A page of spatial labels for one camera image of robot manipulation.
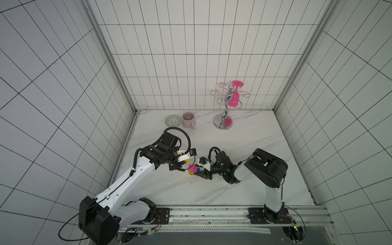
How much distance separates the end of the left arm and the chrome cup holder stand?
0.39 metres

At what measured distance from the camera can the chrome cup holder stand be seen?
915mm

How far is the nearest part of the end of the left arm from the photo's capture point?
1.73 ft

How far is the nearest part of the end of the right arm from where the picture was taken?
2.35ft

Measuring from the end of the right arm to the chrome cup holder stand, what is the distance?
12.7 inches
